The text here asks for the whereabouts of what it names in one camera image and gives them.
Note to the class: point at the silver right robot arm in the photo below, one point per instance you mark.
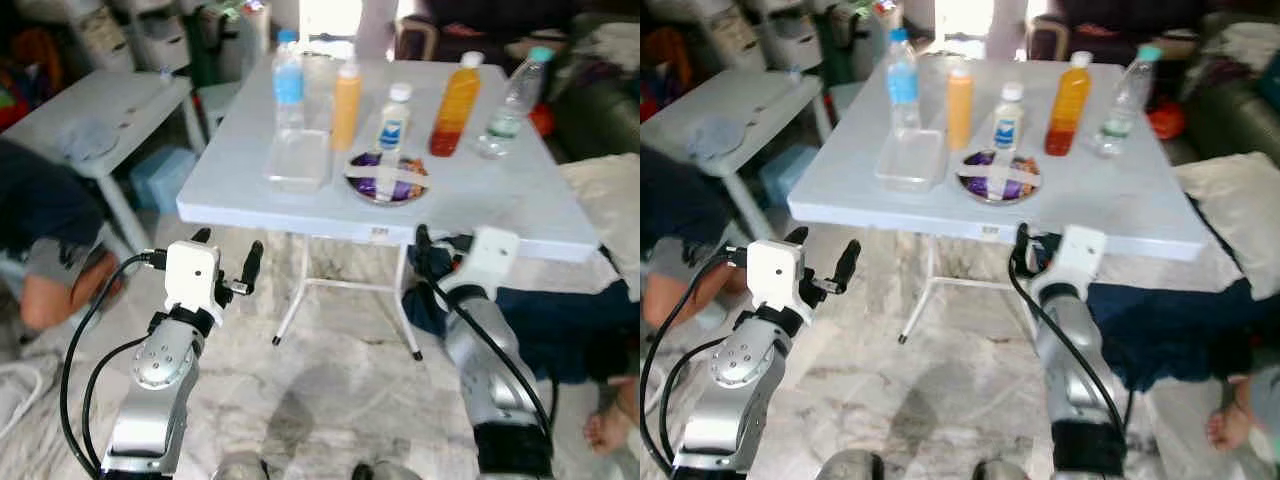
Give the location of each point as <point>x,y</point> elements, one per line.
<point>480,350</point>
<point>1065,350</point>

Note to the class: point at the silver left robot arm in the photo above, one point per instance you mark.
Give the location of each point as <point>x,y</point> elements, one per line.
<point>160,365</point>
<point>740,365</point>

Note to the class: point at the white folding table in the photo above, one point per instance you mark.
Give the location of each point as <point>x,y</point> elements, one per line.
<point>1090,205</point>
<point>470,205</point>

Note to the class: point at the light blue box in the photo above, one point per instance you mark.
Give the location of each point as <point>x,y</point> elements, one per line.
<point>786,175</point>
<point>162,180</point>

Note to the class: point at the clear plastic container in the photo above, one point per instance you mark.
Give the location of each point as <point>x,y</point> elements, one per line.
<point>298,162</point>
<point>910,160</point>

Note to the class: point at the small white drink bottle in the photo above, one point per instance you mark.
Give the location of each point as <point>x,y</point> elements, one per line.
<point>1008,125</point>
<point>394,125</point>

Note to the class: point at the person in grey shorts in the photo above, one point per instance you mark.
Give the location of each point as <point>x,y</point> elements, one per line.
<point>675,220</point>
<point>40,215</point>

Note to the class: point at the grey cloth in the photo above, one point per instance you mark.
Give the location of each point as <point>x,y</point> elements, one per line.
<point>88,140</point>
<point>717,138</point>

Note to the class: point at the person in dark blue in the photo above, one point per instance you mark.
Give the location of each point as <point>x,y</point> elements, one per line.
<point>560,325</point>
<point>1170,325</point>

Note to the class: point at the large orange juice bottle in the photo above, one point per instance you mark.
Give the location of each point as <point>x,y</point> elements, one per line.
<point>1068,108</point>
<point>455,110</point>

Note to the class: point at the white side table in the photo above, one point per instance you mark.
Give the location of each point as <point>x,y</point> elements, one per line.
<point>740,100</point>
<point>100,105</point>

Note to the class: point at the small orange juice bottle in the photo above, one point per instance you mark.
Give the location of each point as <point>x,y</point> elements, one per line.
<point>346,110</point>
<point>959,108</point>

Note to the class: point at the teal cap clear bottle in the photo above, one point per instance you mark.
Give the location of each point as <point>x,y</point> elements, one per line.
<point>1125,108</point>
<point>510,110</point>

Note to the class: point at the cream pillow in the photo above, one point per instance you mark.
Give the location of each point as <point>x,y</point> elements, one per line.
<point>1235,210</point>
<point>605,215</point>

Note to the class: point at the orange round object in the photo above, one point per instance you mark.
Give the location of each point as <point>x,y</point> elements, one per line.
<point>543,120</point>
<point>1167,122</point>

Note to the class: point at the blue label water bottle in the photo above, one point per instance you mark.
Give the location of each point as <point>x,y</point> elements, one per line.
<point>289,88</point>
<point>903,85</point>

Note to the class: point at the dark green sofa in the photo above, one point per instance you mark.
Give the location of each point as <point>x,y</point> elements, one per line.
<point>1235,120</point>
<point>600,115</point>

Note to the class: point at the grey robot right leg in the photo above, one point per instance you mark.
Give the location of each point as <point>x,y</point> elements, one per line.
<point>1008,471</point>
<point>390,471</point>

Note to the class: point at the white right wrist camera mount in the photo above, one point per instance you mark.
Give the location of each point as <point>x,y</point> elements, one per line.
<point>488,258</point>
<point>1075,255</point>

